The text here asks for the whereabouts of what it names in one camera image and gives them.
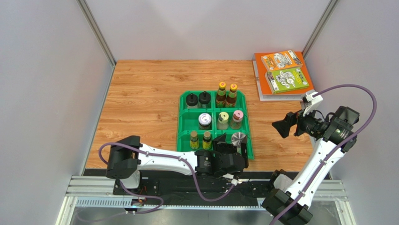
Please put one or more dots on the white lid sauce jar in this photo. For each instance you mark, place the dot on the white lid sauce jar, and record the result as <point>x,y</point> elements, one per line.
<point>205,121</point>

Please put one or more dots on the small yellow label oil bottle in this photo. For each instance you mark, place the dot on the small yellow label oil bottle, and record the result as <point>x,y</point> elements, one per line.
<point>194,140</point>

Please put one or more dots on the black lid jar white granules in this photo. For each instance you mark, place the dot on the black lid jar white granules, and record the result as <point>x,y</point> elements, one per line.
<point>192,101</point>

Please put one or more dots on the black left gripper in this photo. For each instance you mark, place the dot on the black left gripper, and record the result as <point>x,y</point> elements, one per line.
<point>221,145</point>

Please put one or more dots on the aluminium frame post left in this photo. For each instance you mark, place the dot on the aluminium frame post left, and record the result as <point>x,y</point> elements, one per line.
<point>97,31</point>

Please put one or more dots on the silver lid glass jar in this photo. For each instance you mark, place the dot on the silver lid glass jar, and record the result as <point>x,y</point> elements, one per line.
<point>237,138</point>

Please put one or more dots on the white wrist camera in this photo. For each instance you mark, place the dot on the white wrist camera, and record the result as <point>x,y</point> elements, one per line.
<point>231,178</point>
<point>310,102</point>

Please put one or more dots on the yellow cap soy sauce bottle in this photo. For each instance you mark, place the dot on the yellow cap soy sauce bottle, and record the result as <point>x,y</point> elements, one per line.
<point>231,96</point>

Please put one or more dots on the aluminium frame post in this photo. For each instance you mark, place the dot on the aluminium frame post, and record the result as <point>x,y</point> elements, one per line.
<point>97,31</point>
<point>327,13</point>

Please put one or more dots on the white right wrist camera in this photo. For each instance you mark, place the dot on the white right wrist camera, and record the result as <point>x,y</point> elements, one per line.
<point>310,102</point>

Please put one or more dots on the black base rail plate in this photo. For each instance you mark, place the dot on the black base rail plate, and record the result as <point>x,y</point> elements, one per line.
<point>180,190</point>

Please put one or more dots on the green comic book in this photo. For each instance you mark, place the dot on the green comic book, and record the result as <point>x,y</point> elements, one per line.
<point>286,80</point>

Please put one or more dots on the yellow-green lid sesame jar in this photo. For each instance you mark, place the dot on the yellow-green lid sesame jar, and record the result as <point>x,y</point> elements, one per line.
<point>223,121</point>

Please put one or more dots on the pink lid spice bottle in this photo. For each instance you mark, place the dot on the pink lid spice bottle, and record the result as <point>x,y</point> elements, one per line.
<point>236,121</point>

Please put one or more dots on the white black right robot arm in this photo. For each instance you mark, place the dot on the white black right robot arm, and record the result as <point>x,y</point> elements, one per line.
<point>293,197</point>

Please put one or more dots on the yellow cap green label bottle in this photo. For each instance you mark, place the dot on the yellow cap green label bottle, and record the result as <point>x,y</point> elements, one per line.
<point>221,95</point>

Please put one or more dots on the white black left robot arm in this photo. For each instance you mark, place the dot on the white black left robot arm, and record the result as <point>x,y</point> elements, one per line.
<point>126,158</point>

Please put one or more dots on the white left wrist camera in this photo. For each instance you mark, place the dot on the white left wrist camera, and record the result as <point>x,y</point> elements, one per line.
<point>231,178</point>

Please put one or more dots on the orange ring binder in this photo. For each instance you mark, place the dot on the orange ring binder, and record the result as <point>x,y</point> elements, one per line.
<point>263,87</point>

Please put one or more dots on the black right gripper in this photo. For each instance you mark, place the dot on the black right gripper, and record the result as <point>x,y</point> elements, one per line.
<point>298,123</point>

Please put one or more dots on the orange comic book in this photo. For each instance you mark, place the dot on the orange comic book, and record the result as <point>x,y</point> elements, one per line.
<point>281,60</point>

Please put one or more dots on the aluminium frame post right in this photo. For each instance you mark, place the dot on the aluminium frame post right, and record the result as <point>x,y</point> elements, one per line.
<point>327,13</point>

